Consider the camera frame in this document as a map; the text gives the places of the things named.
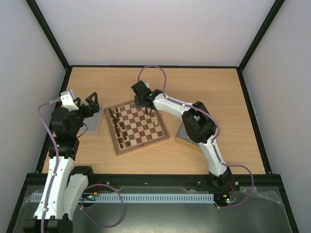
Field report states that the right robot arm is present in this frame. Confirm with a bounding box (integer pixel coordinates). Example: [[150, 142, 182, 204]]
[[131, 81, 232, 190]]

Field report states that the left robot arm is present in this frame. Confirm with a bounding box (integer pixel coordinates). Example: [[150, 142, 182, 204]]
[[23, 90, 100, 233]]

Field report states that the dark chess pieces group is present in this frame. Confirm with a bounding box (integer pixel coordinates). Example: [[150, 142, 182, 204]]
[[108, 108, 131, 149]]

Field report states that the wooden chess board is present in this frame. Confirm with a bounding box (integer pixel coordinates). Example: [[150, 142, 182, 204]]
[[104, 100, 170, 156]]

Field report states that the gold metal tin tray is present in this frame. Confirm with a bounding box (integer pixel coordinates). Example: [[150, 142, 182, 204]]
[[175, 123, 203, 154]]

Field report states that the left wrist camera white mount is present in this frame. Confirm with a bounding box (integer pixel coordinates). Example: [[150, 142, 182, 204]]
[[60, 89, 79, 111]]

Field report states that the purple looped floor cable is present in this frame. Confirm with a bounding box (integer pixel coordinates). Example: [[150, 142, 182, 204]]
[[81, 183, 124, 228]]

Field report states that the light blue slotted cable duct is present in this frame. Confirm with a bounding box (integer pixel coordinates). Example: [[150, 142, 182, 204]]
[[84, 193, 215, 204]]

